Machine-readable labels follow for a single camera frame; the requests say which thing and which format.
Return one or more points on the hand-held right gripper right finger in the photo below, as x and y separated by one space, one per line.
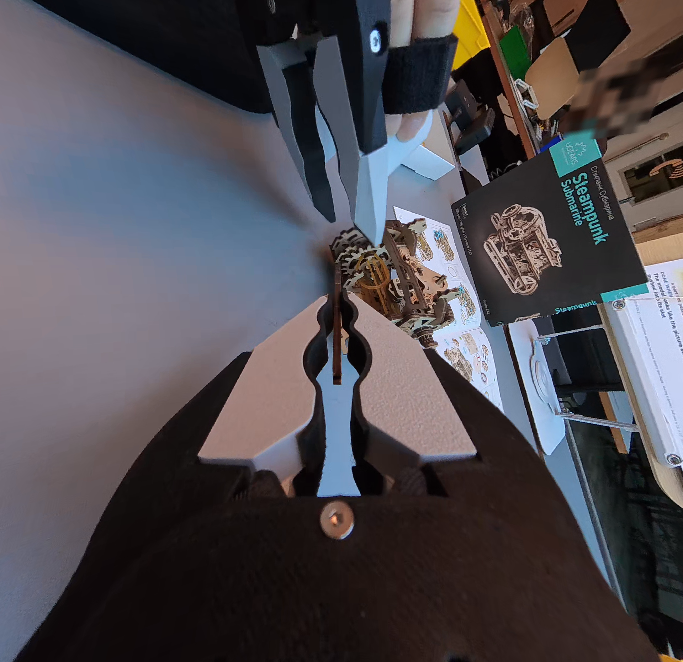
411 406

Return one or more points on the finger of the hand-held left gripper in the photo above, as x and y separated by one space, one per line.
273 67
368 192

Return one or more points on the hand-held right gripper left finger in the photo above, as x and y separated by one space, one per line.
267 400

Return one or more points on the thin wooden model part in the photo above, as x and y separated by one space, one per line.
336 352

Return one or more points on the wooden mechanical model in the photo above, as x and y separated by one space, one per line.
405 278

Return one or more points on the black model kit box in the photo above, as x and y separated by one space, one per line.
533 203

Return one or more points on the person's left hand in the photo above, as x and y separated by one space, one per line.
421 11

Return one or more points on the white cardboard tray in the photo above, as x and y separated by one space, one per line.
427 166

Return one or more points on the assembly instruction booklet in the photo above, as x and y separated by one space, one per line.
480 363

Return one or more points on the black box-shaped device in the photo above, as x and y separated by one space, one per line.
469 131

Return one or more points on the yellow plastic bin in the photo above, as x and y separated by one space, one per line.
472 27

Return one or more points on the person's dark clothing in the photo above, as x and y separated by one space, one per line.
133 22

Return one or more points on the green board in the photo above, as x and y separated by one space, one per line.
515 48

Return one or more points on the white task instruction sheet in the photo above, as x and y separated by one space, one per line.
656 352

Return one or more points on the dark window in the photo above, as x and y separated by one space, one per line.
651 179

